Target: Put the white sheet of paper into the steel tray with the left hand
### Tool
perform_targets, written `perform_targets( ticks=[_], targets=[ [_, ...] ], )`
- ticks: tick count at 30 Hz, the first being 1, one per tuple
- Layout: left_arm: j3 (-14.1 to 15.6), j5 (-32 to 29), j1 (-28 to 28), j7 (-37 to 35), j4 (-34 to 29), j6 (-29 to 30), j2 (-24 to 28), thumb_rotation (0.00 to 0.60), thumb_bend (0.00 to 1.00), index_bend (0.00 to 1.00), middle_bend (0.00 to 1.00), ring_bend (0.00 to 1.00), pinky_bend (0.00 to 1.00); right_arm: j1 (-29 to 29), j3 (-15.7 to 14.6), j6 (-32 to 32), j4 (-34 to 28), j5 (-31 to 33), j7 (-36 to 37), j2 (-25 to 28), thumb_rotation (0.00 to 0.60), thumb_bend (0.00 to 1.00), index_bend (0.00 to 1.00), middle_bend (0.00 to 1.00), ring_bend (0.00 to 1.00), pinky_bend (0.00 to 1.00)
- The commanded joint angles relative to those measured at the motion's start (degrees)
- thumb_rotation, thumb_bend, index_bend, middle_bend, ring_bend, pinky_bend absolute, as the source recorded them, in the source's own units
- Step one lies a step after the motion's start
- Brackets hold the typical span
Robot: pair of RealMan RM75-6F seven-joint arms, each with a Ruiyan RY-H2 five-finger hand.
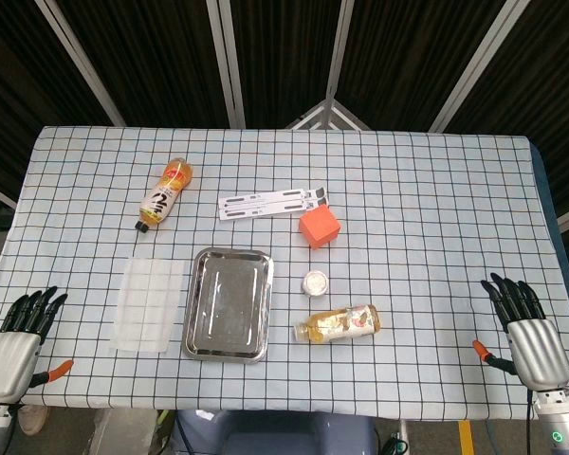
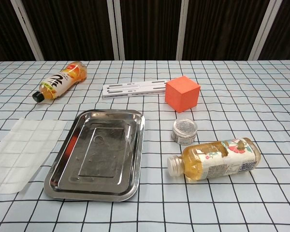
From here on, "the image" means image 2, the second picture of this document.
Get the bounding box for translucent plastic sheet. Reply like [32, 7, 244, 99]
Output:
[0, 117, 68, 195]

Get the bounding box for small clear round jar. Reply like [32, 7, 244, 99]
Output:
[172, 118, 199, 145]

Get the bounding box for orange cube block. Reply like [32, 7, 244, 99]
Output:
[165, 75, 201, 114]

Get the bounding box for silver metal tray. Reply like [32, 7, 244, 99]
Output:
[43, 109, 145, 202]

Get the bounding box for floral label tea bottle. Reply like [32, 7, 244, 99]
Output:
[166, 137, 261, 183]

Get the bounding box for orange drink bottle black cap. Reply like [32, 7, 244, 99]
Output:
[32, 61, 88, 104]

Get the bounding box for checkered blue tablecloth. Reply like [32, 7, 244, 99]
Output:
[0, 59, 290, 232]

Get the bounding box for white slotted folding stand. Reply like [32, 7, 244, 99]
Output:
[102, 79, 173, 100]

